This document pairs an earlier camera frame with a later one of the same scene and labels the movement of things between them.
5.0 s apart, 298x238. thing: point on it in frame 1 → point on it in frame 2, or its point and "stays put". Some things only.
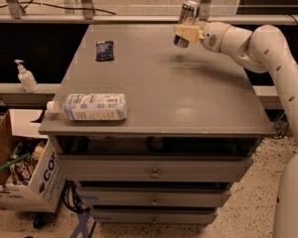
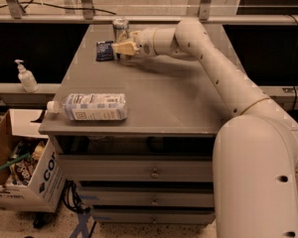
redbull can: [188, 15] → [120, 27]
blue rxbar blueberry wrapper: [104, 51] stays put
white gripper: [213, 36] → [144, 44]
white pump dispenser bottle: [29, 84] stays put
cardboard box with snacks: [36, 183] stays put
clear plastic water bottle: [91, 106] stays put
